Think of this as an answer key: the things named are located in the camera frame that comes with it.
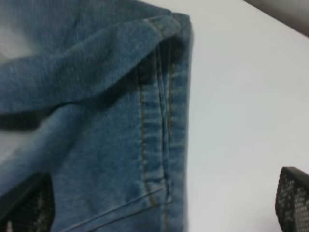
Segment blue denim children's shorts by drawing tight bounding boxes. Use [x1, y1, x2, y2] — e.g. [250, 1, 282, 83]
[0, 0, 192, 232]

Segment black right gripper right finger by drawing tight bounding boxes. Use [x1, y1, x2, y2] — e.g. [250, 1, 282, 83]
[275, 167, 309, 232]

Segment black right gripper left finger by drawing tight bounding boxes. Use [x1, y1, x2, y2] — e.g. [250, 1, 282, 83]
[0, 173, 53, 232]

